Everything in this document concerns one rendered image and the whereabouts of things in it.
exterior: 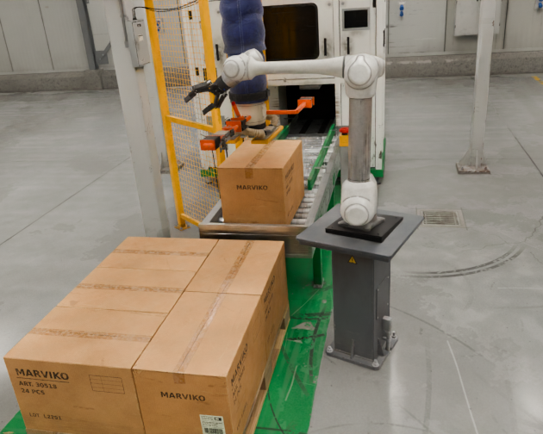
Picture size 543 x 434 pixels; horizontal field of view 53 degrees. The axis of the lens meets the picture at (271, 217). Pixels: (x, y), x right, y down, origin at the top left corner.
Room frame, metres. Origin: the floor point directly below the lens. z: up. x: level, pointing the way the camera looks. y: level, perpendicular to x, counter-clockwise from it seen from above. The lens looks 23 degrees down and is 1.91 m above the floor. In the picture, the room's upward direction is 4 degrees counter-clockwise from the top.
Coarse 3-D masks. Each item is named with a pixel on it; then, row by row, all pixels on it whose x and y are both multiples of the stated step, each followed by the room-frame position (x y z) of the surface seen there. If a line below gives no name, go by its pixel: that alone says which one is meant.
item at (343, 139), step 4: (340, 136) 3.37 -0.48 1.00; (344, 136) 3.36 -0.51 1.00; (340, 140) 3.37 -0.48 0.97; (344, 140) 3.36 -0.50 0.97; (340, 144) 3.37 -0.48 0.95; (344, 144) 3.36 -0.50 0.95; (340, 148) 3.37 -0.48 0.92; (344, 148) 3.37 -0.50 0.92; (340, 152) 3.37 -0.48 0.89; (344, 152) 3.37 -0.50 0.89; (340, 156) 3.37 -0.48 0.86; (344, 156) 3.37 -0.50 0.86; (340, 160) 3.37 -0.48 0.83; (344, 160) 3.37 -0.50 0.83; (340, 164) 3.37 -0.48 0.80; (344, 164) 3.37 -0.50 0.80; (340, 168) 3.37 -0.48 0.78; (344, 168) 3.37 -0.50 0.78; (340, 172) 3.37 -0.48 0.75; (344, 172) 3.37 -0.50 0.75; (340, 176) 3.37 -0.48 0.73; (344, 176) 3.37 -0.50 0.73; (340, 180) 3.37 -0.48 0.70; (344, 180) 3.37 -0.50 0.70
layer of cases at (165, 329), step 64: (128, 256) 2.79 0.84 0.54; (192, 256) 2.73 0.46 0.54; (256, 256) 2.67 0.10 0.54; (64, 320) 2.16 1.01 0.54; (128, 320) 2.12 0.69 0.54; (192, 320) 2.08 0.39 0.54; (256, 320) 2.14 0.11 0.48; (64, 384) 1.85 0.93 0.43; (128, 384) 1.77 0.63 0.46; (192, 384) 1.71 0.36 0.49; (256, 384) 2.04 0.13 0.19
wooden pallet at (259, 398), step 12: (288, 300) 2.83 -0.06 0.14; (288, 312) 2.80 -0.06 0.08; (288, 324) 2.78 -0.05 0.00; (276, 336) 2.47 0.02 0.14; (276, 348) 2.52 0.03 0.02; (276, 360) 2.42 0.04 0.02; (264, 372) 2.18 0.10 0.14; (264, 384) 2.18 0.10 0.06; (264, 396) 2.14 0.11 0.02; (252, 408) 1.93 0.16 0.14; (252, 420) 1.98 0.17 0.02; (36, 432) 1.90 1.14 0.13; (48, 432) 1.88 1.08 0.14; (60, 432) 1.87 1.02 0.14; (252, 432) 1.91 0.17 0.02
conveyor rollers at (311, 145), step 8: (312, 136) 5.09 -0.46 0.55; (320, 136) 5.07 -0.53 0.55; (336, 136) 5.03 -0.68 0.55; (304, 144) 4.84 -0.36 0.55; (312, 144) 4.82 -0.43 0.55; (320, 144) 4.80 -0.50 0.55; (304, 152) 4.56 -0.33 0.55; (312, 152) 4.54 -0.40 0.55; (328, 152) 4.51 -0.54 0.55; (304, 160) 4.36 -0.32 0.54; (312, 160) 4.35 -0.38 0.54; (328, 160) 4.31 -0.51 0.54; (304, 168) 4.18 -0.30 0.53; (304, 176) 3.99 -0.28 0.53; (320, 176) 3.96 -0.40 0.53; (304, 184) 3.75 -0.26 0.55; (304, 192) 3.63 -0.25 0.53; (312, 192) 3.62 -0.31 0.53; (304, 200) 3.46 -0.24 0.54; (312, 200) 3.44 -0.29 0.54; (304, 208) 3.28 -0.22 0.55; (296, 216) 3.19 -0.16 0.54; (304, 216) 3.18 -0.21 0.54; (296, 224) 3.10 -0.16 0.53; (304, 224) 3.08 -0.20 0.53
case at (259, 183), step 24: (264, 144) 3.50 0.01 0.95; (288, 144) 3.45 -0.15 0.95; (240, 168) 3.02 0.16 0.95; (264, 168) 2.99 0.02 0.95; (288, 168) 3.09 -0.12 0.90; (240, 192) 3.03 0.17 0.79; (264, 192) 2.99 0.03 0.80; (288, 192) 3.06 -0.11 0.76; (240, 216) 3.03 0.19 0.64; (264, 216) 2.99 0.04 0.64; (288, 216) 3.02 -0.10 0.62
